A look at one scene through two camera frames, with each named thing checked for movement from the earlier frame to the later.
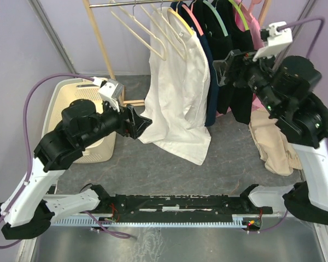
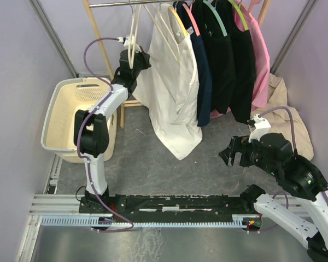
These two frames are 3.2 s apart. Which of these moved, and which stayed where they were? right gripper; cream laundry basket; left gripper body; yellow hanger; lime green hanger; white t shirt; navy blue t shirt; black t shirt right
Moved: left gripper body; yellow hanger; white t shirt; right gripper; navy blue t shirt
Stayed: cream laundry basket; black t shirt right; lime green hanger
